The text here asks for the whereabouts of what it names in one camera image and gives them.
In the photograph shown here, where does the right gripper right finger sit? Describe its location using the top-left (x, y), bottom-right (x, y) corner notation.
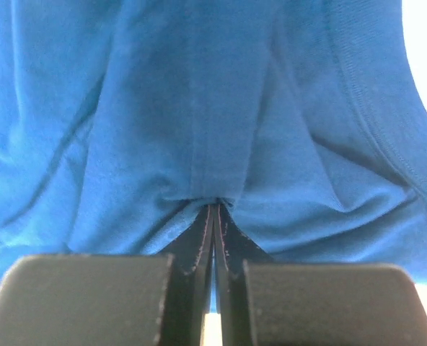
top-left (213, 205), bottom-right (427, 345)

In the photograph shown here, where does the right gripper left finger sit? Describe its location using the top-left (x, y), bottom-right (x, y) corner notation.
top-left (0, 205), bottom-right (214, 346)

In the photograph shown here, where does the blue t shirt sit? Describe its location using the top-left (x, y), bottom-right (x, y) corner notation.
top-left (0, 1), bottom-right (427, 284)

